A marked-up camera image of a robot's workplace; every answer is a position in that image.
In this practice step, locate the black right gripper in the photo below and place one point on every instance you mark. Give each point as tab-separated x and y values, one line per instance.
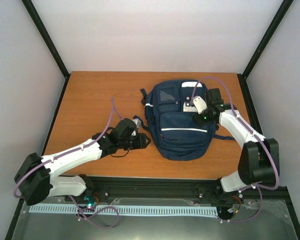
200	122

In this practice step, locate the black aluminium frame rail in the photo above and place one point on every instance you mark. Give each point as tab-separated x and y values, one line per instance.
140	187

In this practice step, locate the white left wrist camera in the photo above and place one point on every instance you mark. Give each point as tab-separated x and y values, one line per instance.
137	123

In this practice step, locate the light blue cable duct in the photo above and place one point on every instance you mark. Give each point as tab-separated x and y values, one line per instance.
127	210

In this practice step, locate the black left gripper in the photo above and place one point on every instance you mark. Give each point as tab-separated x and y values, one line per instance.
141	143

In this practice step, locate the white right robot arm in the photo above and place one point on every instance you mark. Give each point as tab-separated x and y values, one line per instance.
258	165

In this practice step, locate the navy blue backpack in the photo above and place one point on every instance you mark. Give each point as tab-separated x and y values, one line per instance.
176	136

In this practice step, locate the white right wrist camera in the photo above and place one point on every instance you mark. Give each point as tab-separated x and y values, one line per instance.
199	103

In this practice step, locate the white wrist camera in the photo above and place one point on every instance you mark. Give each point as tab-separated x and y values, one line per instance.
137	123
199	103

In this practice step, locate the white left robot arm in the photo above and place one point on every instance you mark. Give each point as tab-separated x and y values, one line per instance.
100	145

